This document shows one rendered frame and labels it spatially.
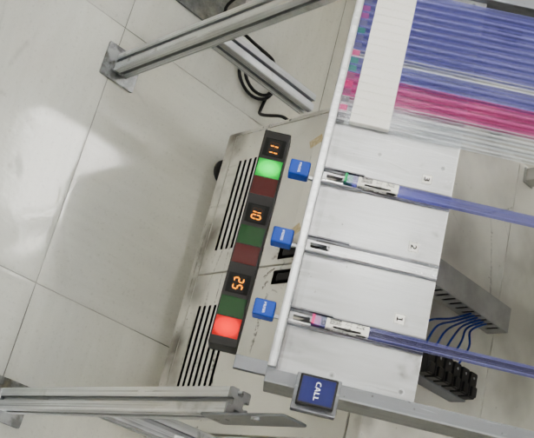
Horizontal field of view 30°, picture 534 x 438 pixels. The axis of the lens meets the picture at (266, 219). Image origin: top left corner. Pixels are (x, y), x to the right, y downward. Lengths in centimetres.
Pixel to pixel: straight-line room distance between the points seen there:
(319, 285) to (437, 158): 27
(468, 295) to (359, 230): 43
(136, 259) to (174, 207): 16
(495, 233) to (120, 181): 78
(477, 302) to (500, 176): 31
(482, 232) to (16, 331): 91
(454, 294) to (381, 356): 43
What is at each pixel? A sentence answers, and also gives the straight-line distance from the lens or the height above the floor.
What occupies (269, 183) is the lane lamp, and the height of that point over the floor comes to 66.
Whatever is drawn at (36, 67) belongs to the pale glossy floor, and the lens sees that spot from 207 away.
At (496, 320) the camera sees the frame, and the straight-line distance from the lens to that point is 189.
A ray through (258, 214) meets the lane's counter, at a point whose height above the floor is 66.
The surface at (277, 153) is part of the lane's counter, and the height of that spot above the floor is 66.
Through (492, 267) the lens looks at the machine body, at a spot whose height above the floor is 62.
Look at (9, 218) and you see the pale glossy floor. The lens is 197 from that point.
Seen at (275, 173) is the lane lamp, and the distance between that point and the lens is 148.
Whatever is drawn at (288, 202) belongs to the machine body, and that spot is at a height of 32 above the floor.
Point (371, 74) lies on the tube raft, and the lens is 155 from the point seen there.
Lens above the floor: 169
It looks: 45 degrees down
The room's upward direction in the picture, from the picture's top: 80 degrees clockwise
